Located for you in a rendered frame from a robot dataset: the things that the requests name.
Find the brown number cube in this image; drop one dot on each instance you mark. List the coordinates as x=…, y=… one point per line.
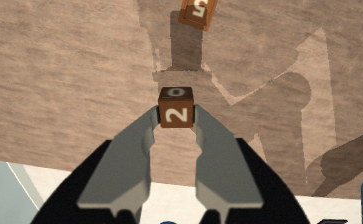
x=199, y=11
x=176, y=107

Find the brown rectangular tray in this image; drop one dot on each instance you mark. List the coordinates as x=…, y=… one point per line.
x=193, y=24

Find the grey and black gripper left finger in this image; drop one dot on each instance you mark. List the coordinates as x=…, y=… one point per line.
x=113, y=177

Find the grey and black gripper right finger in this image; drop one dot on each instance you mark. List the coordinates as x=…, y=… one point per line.
x=233, y=179

